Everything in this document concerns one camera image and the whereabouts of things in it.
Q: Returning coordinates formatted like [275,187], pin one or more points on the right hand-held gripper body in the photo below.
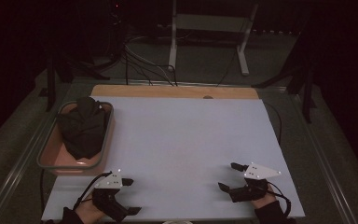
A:
[251,190]

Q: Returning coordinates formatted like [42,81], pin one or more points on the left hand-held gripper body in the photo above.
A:
[107,199]

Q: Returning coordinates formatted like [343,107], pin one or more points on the pink plastic basin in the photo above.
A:
[59,155]

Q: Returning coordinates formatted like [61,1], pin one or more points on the dark cloth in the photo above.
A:
[84,129]

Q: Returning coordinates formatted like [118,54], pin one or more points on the person's right hand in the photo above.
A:
[263,200]

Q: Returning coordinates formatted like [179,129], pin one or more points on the person's left hand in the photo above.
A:
[88,211]

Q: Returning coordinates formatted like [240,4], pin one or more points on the white table board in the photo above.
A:
[180,140]

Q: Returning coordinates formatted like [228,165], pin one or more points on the light wooden board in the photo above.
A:
[167,91]

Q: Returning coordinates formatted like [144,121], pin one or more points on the black tripod stand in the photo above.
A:
[51,81]
[306,84]

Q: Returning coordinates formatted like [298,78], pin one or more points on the white metal stand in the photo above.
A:
[173,46]

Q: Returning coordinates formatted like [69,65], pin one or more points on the metal floor rail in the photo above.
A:
[15,177]
[199,83]
[326,161]

